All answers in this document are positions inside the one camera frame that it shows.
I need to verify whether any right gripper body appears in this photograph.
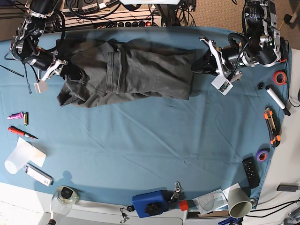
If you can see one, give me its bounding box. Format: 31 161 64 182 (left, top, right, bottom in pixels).
27 52 55 71

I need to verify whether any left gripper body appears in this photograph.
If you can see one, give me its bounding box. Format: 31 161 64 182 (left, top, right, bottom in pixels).
221 45 245 72

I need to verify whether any dark grey T-shirt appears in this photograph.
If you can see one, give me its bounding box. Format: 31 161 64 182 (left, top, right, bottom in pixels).
57 38 195 108

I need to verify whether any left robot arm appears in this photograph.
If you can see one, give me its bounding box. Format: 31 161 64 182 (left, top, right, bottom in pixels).
216 0 288 75

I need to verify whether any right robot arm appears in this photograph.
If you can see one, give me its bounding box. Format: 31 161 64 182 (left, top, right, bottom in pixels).
9 0 82 80

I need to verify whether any black zip tie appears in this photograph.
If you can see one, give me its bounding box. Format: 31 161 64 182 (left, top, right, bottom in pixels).
0 65 24 77
23 64 32 94

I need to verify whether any small black clip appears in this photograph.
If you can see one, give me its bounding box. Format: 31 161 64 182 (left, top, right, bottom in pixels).
257 82 264 90

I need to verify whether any red tape roll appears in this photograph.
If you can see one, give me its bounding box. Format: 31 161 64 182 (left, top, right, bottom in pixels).
273 71 287 86

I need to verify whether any orange black tool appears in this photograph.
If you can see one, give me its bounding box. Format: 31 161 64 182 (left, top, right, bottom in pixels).
279 37 288 63

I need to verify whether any green yellow battery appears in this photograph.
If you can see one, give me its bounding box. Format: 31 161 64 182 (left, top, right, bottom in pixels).
23 112 28 126

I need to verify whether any pink glue tube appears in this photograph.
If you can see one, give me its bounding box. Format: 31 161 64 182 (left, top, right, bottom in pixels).
7 112 24 120

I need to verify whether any white marker pen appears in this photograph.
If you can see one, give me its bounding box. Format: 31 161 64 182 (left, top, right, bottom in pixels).
265 86 291 116

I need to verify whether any black power strip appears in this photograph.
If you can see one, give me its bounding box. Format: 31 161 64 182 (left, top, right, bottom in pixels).
103 20 155 29

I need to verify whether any red screwdriver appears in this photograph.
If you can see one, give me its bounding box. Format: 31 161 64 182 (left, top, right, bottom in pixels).
8 126 38 140

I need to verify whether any blue table cloth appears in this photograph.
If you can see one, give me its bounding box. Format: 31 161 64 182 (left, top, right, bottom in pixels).
0 26 293 209

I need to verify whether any orange black utility knife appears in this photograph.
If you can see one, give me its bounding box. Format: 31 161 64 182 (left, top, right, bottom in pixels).
264 107 281 148

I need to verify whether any purple tape roll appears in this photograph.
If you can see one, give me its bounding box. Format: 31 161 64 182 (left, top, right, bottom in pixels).
255 148 270 163

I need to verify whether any white black device box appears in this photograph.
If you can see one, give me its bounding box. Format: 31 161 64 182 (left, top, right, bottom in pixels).
23 164 53 187

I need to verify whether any black remote control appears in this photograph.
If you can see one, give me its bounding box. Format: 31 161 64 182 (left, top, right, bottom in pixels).
242 157 260 189

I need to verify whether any clear glass jar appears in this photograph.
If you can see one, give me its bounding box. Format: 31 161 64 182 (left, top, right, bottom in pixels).
48 186 78 225

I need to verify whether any silver carabiner clip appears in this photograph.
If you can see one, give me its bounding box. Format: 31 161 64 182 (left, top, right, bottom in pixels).
169 181 181 203

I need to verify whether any printed paper with drawing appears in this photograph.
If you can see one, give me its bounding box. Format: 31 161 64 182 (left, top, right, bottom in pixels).
193 183 240 215

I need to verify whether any black power adapter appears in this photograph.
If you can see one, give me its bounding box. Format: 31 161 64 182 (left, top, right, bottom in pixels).
277 183 300 192

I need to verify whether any red cube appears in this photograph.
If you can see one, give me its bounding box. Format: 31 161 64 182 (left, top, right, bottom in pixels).
179 200 189 211

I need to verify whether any grey green cup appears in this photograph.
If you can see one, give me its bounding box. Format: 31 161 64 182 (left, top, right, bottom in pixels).
228 188 252 218

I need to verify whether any blue box with knob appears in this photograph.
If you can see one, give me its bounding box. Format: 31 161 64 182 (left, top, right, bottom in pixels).
132 190 169 218

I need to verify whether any black cable bundle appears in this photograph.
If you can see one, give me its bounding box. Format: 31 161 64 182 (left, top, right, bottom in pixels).
60 0 197 29

